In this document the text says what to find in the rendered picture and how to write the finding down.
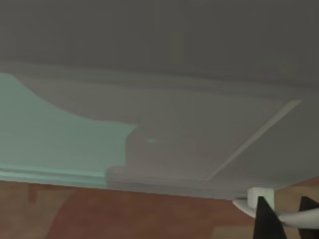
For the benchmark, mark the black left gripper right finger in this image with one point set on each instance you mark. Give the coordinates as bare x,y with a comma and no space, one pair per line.
310,205

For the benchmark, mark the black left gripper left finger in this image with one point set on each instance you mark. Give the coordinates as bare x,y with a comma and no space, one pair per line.
266,221

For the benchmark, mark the grey cabinet panel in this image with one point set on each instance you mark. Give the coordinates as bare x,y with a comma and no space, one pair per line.
174,129

